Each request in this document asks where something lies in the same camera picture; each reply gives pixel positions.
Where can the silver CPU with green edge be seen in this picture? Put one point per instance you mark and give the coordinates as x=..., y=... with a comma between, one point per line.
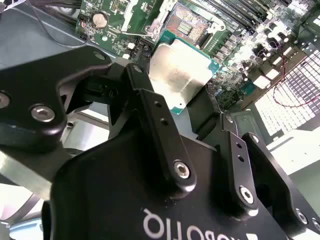
x=175, y=67

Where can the thin metal locking lever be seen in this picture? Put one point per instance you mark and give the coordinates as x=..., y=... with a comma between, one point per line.
x=137, y=34

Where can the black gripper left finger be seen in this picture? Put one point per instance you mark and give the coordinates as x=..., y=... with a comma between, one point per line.
x=30, y=82

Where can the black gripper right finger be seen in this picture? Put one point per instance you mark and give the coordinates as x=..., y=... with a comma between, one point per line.
x=240, y=175

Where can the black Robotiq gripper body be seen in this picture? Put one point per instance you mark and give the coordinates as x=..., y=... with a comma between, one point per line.
x=112, y=200

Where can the metal socket cover frame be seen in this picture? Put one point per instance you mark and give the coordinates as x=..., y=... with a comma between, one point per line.
x=129, y=15

